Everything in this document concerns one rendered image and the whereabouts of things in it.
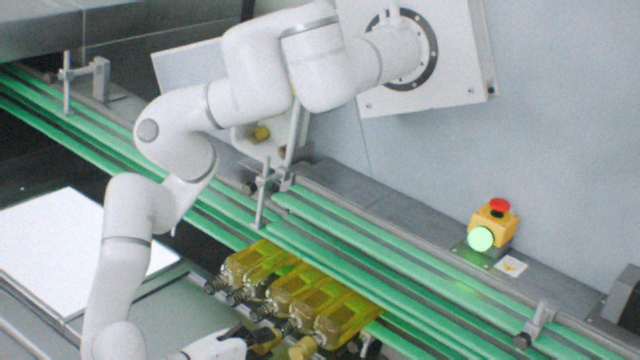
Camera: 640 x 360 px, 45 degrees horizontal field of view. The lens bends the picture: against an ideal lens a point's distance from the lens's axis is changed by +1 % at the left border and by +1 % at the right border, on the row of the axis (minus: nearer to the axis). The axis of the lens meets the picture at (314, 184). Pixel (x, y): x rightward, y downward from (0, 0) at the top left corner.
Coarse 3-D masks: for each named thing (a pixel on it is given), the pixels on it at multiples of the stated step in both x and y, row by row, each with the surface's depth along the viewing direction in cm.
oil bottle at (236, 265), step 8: (264, 240) 161; (248, 248) 157; (256, 248) 158; (264, 248) 158; (272, 248) 159; (280, 248) 159; (232, 256) 154; (240, 256) 154; (248, 256) 155; (256, 256) 155; (264, 256) 156; (224, 264) 152; (232, 264) 152; (240, 264) 152; (248, 264) 152; (256, 264) 154; (232, 272) 151; (240, 272) 151; (232, 280) 151; (240, 280) 151; (232, 288) 152
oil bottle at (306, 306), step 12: (312, 288) 149; (324, 288) 149; (336, 288) 150; (348, 288) 151; (300, 300) 145; (312, 300) 145; (324, 300) 146; (336, 300) 148; (288, 312) 144; (300, 312) 143; (312, 312) 143; (300, 324) 143; (312, 324) 144
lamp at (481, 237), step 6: (474, 228) 144; (480, 228) 143; (486, 228) 143; (474, 234) 142; (480, 234) 141; (486, 234) 141; (492, 234) 142; (468, 240) 143; (474, 240) 142; (480, 240) 141; (486, 240) 141; (492, 240) 142; (474, 246) 143; (480, 246) 142; (486, 246) 142
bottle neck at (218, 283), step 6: (216, 276) 150; (222, 276) 150; (228, 276) 151; (210, 282) 148; (216, 282) 148; (222, 282) 149; (228, 282) 150; (210, 288) 150; (216, 288) 148; (222, 288) 149; (210, 294) 148
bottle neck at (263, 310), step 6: (270, 300) 145; (258, 306) 143; (264, 306) 143; (270, 306) 144; (252, 312) 143; (258, 312) 142; (264, 312) 143; (270, 312) 144; (252, 318) 143; (258, 318) 143; (264, 318) 143
